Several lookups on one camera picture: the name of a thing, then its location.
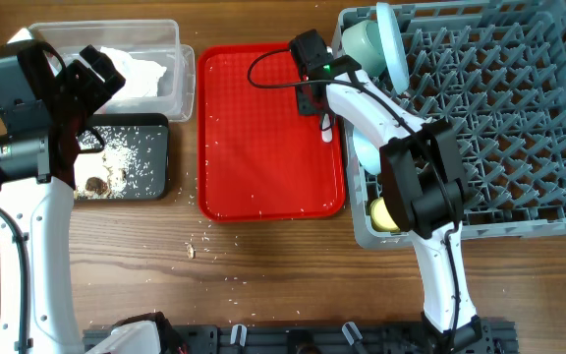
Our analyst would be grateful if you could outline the red serving tray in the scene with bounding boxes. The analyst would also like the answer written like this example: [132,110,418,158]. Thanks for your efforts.
[197,43,346,222]

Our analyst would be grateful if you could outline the clear plastic waste bin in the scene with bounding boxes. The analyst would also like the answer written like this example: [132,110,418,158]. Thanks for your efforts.
[10,20,196,122]

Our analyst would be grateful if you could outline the crumpled white napkin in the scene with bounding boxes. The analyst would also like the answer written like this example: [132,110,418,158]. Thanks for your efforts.
[100,46,167,100]

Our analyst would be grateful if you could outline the food crumb on table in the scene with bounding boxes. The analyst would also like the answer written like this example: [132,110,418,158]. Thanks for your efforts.
[187,244,196,260]

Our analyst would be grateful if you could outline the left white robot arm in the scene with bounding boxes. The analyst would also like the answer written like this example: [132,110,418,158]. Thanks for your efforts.
[0,29,125,353]

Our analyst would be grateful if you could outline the rice and food scraps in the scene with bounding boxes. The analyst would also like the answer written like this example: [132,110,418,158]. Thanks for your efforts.
[74,126,166,200]

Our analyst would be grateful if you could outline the light blue bowl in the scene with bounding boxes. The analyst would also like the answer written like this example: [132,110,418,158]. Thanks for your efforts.
[353,128,381,175]

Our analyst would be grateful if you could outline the yellow cup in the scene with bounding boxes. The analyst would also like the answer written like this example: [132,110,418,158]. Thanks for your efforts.
[369,197,400,232]

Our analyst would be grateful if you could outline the grey dishwasher rack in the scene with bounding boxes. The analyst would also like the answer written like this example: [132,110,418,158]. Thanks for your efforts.
[330,0,566,250]

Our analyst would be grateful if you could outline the light blue plate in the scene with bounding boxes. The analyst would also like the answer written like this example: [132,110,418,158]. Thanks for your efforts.
[375,2,410,94]

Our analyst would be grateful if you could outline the green bowl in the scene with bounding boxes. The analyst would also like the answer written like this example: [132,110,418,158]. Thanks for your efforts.
[342,20,386,77]

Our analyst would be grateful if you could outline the pink plastic fork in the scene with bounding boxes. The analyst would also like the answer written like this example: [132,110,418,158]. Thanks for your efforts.
[320,113,333,144]

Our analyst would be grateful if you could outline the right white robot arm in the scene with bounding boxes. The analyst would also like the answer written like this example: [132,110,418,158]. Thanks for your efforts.
[285,29,482,353]

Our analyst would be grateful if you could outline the black food waste tray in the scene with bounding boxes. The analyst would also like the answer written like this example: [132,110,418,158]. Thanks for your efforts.
[73,112,171,202]

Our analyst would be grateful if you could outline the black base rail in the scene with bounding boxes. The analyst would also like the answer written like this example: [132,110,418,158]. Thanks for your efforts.
[81,322,518,354]

